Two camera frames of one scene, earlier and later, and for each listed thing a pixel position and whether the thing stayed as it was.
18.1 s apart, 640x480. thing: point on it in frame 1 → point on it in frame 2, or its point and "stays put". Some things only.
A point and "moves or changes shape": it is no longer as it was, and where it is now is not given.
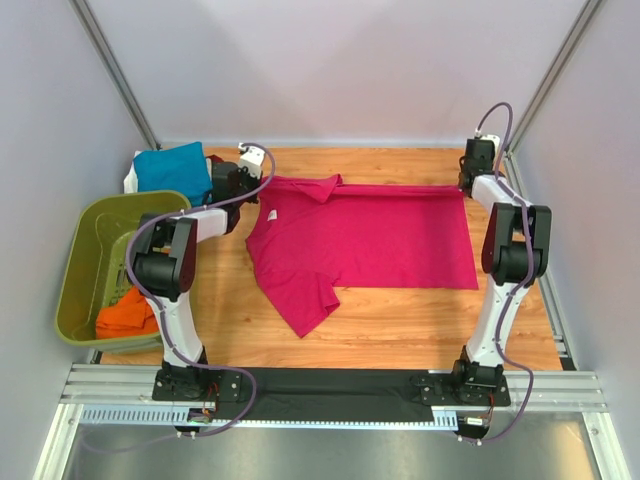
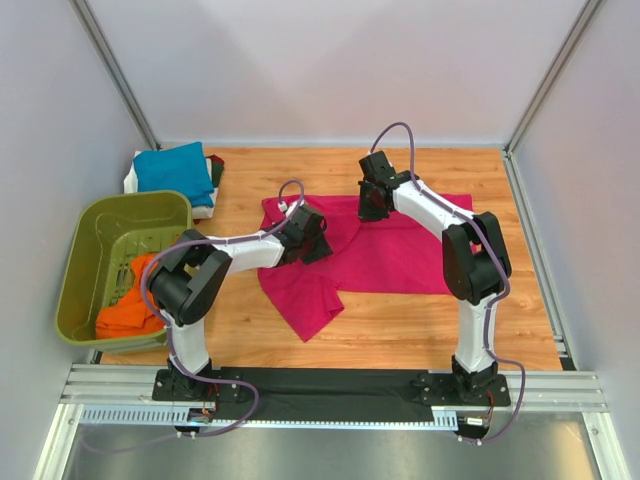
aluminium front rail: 562,390 stays put
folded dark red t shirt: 215,159 stays put
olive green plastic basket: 95,265 stays put
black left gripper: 243,173 → 323,249
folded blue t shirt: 182,168 stays put
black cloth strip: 327,395 stays put
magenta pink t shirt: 316,233 moves or changes shape
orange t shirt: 130,314 stays put
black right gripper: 492,164 → 363,212
